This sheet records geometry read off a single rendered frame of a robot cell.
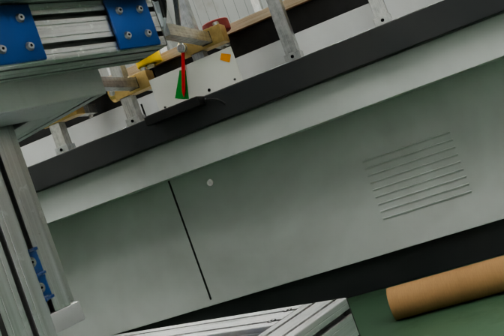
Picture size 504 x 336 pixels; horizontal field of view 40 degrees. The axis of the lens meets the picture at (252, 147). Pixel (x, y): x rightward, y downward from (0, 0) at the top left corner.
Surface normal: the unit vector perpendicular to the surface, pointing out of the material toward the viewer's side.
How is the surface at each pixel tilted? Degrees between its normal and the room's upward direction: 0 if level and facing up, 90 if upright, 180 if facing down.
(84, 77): 90
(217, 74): 90
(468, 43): 90
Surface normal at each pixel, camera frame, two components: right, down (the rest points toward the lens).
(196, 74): -0.29, 0.08
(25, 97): 0.71, -0.27
